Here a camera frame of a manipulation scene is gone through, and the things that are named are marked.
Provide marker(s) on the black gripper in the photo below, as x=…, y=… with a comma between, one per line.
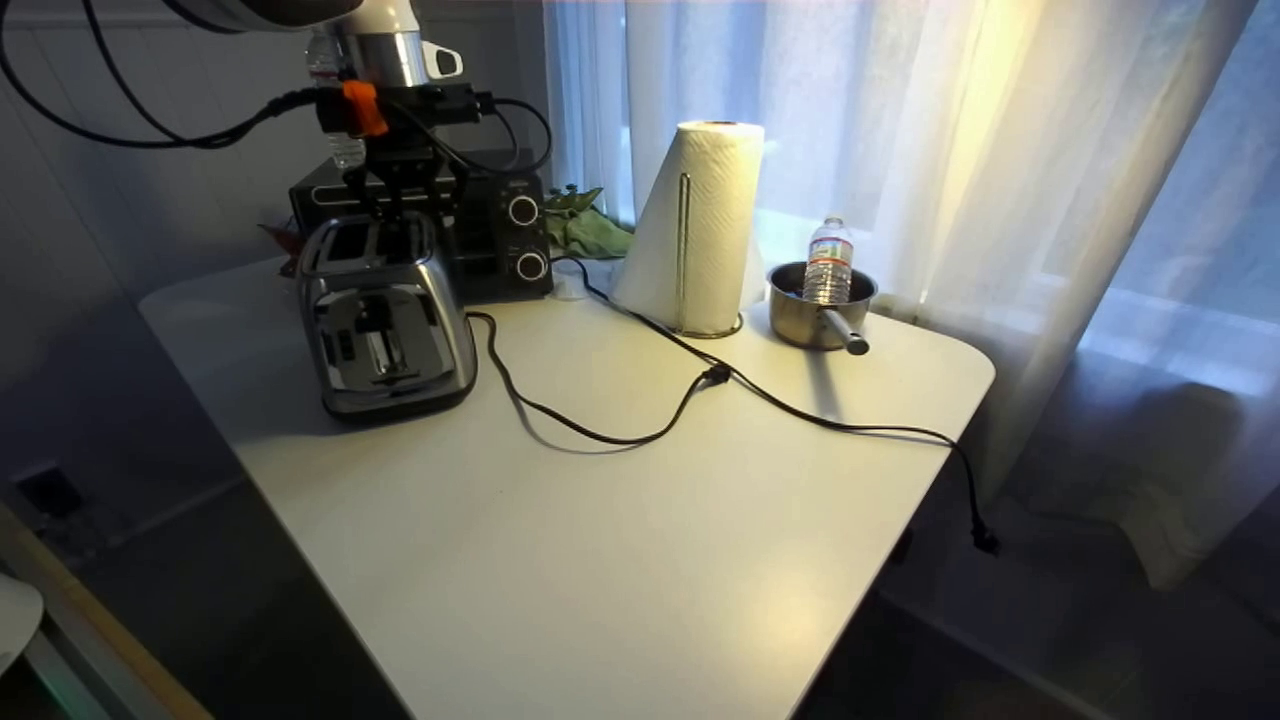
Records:
x=398, y=144

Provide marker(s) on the silver two-slot toaster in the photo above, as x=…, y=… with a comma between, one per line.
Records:
x=386, y=334

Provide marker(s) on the black toaster oven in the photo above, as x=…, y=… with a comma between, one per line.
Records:
x=488, y=220

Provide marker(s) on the green plastic item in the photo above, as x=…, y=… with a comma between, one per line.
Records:
x=578, y=226

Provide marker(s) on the white paper towel roll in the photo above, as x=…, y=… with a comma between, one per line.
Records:
x=694, y=236

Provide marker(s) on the small steel saucepan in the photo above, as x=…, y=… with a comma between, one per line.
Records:
x=817, y=325

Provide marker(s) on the tiny water bottle in pan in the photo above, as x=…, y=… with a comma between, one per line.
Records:
x=829, y=266

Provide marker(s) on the white sheer curtain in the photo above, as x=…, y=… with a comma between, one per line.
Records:
x=1088, y=190

